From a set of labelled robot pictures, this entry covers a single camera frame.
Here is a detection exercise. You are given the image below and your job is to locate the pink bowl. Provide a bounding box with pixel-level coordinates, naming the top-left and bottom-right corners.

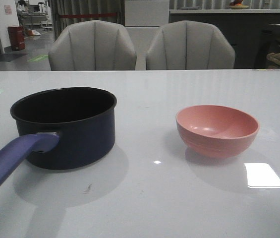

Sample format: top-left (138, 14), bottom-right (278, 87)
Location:
top-left (176, 105), bottom-right (259, 159)

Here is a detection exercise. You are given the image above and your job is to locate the dark blue saucepan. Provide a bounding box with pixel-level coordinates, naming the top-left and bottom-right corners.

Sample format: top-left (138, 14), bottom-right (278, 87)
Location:
top-left (0, 87), bottom-right (117, 186)

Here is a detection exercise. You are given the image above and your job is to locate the right grey upholstered chair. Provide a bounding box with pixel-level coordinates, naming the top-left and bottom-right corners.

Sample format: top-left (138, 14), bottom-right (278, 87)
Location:
top-left (145, 20), bottom-right (235, 70)

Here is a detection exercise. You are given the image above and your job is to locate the grey upholstered chair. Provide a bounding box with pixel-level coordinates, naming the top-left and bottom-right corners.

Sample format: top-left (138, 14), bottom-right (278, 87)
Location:
top-left (145, 20), bottom-right (235, 70)
top-left (49, 20), bottom-right (137, 71)

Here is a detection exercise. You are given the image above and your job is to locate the left grey upholstered chair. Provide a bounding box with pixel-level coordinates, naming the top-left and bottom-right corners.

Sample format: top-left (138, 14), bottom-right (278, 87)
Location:
top-left (49, 20), bottom-right (137, 71)

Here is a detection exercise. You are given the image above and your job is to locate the white cabinet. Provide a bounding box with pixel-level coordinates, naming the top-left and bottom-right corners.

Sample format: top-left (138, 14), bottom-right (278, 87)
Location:
top-left (124, 0), bottom-right (169, 70)

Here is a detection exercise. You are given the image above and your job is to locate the red barrier belt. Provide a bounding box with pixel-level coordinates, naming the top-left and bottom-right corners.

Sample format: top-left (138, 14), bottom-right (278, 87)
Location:
top-left (58, 12), bottom-right (119, 19)

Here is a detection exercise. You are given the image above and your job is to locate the dark counter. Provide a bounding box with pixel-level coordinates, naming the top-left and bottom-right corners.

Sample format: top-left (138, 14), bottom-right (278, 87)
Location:
top-left (169, 9), bottom-right (280, 69)

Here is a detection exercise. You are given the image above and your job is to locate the fruit plate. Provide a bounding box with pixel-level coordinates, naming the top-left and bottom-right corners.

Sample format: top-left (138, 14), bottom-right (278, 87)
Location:
top-left (228, 0), bottom-right (249, 9)

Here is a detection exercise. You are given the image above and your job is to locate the red bin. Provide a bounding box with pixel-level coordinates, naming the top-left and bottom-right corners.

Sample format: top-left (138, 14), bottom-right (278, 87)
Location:
top-left (7, 25), bottom-right (26, 51)

